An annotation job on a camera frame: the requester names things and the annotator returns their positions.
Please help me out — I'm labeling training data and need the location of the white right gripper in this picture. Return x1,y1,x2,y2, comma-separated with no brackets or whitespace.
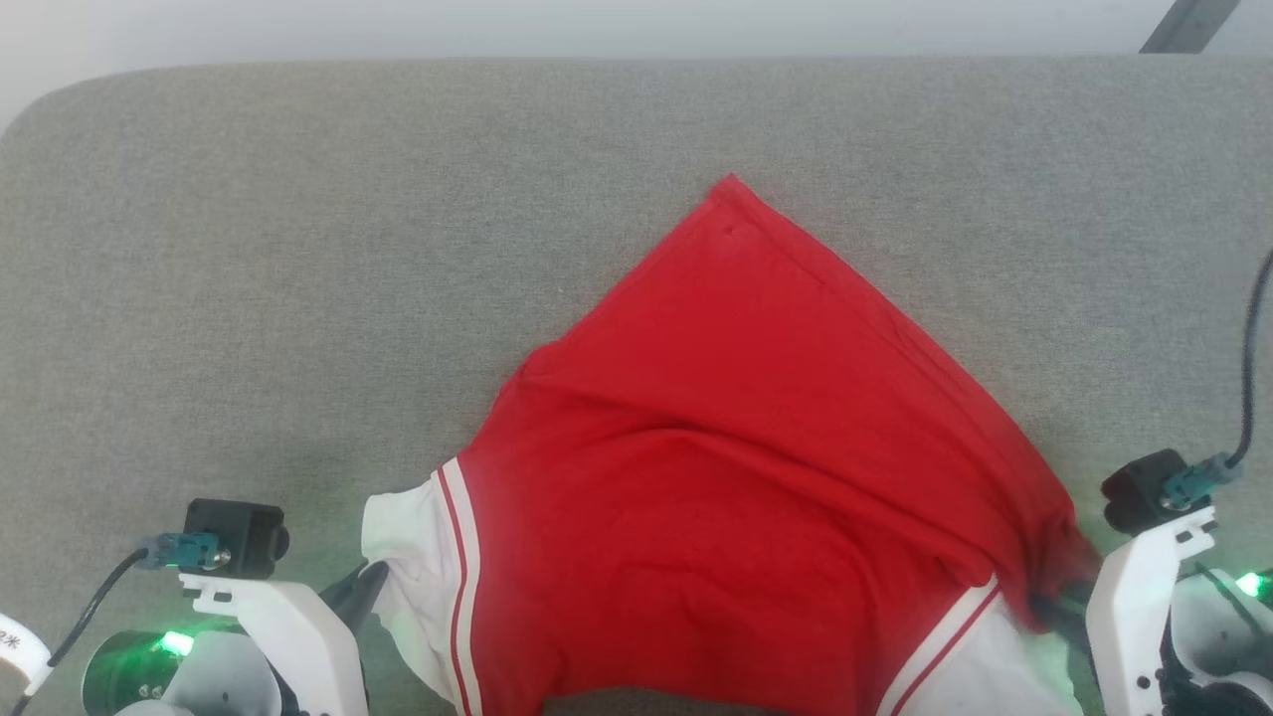
1029,506,1220,716

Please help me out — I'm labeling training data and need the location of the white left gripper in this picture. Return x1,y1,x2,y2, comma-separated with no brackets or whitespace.
179,561,392,716

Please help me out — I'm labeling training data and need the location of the red and white basketball jersey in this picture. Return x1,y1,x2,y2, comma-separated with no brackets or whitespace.
360,174,1103,716

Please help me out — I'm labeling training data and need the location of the grey fabric sofa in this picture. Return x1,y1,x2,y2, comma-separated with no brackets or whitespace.
0,55,1273,716

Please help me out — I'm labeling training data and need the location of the grey metal pole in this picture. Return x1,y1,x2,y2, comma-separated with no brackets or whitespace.
1138,0,1243,56

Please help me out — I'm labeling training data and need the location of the teal cable connector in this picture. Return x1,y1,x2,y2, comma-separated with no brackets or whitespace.
1161,453,1245,511
136,532,223,572

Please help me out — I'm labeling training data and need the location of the black left camera cable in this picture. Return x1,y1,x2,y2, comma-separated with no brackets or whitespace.
8,547,150,716

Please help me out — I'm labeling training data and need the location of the black camera cable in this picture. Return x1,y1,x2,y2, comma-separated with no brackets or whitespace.
1227,247,1273,469
8,547,150,716

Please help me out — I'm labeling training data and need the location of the black right camera cable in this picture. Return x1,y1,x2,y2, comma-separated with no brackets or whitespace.
1227,247,1273,469

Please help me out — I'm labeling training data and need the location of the white cable label tag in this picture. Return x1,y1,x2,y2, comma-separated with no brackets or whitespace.
0,613,52,699

